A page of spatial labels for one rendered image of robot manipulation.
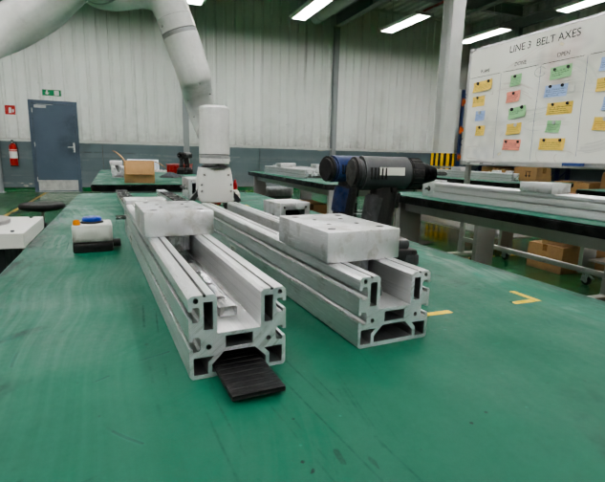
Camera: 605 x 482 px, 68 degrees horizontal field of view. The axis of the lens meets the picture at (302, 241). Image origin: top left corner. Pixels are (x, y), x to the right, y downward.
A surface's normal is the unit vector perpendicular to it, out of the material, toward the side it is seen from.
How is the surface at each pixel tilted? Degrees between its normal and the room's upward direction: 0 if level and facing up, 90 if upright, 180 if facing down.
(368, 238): 90
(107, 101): 90
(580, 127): 90
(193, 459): 0
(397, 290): 90
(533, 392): 0
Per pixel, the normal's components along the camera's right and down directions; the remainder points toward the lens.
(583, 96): -0.93, 0.05
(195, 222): 0.43, 0.18
